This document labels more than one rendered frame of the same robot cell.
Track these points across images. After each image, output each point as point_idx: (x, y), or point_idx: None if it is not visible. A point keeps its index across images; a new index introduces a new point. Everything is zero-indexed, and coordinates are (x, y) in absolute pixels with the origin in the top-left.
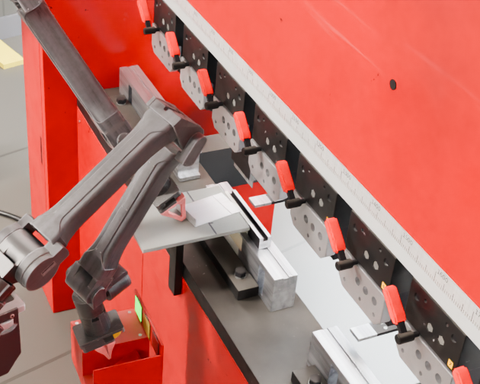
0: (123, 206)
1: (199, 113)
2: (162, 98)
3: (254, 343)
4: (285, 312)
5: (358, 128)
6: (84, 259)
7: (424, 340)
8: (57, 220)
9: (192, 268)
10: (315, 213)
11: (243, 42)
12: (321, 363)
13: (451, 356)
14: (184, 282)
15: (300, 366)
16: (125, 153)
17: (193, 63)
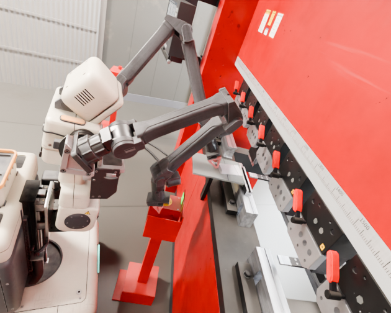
0: (188, 141)
1: (240, 143)
2: None
3: (224, 237)
4: (244, 229)
5: (346, 137)
6: (161, 161)
7: (347, 305)
8: (146, 127)
9: (212, 191)
10: (285, 185)
11: (278, 93)
12: (254, 264)
13: None
14: (206, 195)
15: (242, 260)
16: (197, 107)
17: (248, 107)
